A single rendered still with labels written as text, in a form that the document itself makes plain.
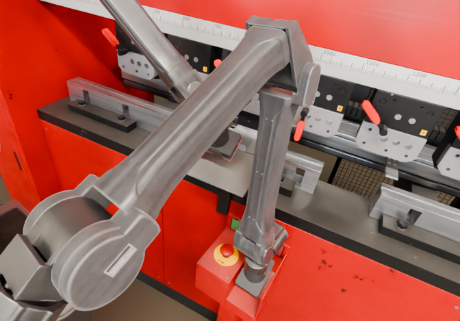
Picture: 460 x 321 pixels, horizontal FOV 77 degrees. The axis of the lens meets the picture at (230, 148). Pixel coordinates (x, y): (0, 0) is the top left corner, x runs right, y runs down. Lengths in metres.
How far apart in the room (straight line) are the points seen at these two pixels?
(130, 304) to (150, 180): 1.41
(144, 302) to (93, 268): 1.40
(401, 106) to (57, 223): 0.73
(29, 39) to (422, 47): 1.22
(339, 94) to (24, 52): 1.08
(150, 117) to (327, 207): 0.69
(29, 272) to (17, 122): 1.10
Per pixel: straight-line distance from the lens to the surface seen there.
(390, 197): 0.96
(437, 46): 0.78
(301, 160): 0.96
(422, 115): 0.82
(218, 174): 0.78
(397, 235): 0.97
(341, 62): 0.78
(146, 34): 0.64
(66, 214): 0.33
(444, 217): 1.00
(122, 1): 0.66
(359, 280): 1.03
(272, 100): 0.50
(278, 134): 0.51
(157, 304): 1.69
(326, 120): 0.85
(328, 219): 0.93
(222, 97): 0.35
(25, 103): 1.37
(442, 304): 1.07
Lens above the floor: 1.50
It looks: 35 degrees down
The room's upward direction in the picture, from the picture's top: 8 degrees clockwise
